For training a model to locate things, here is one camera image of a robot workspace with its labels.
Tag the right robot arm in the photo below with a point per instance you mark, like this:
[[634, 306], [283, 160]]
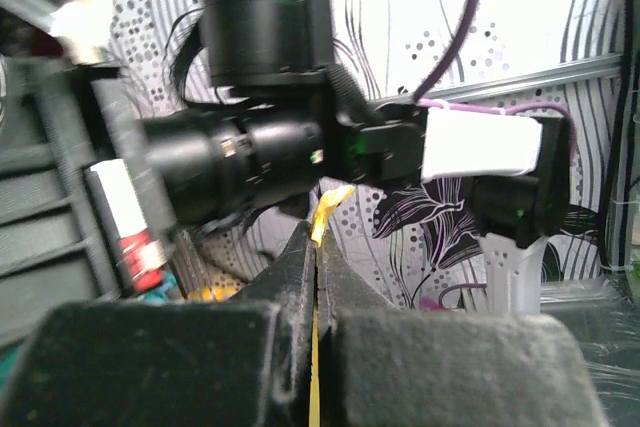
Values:
[[124, 185]]

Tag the yellow plush duck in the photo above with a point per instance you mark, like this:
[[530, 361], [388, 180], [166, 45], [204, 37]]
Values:
[[213, 294]]

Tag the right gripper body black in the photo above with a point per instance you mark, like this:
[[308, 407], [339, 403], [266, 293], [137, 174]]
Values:
[[56, 122]]

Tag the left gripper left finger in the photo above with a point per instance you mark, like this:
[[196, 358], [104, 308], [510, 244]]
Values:
[[245, 361]]

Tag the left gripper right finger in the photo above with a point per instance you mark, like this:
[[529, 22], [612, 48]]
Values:
[[383, 366]]

